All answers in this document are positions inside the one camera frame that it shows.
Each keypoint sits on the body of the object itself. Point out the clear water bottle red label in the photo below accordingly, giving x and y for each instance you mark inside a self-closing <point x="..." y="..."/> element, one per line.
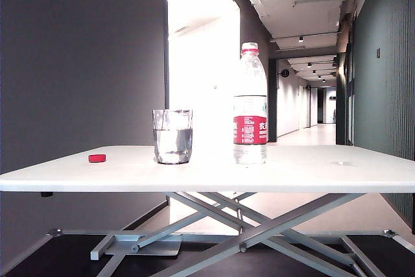
<point x="250" y="131"/>

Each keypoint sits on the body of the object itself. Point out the red bottle cap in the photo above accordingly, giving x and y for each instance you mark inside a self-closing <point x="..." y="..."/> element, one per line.
<point x="97" y="158"/>

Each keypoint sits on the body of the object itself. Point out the clear faceted drinking glass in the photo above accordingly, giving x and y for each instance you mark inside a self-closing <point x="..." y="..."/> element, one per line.
<point x="172" y="144"/>

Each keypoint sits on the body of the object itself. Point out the black knob under table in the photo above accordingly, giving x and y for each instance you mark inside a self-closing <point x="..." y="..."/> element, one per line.
<point x="47" y="194"/>

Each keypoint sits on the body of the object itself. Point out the large round wall fixture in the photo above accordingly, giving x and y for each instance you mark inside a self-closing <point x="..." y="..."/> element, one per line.
<point x="285" y="73"/>

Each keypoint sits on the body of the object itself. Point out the grey scissor table frame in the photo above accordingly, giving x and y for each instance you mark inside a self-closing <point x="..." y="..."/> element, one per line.
<point x="259" y="235"/>

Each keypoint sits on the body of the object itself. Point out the dark wall switch plate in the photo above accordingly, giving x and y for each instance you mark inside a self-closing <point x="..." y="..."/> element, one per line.
<point x="378" y="52"/>

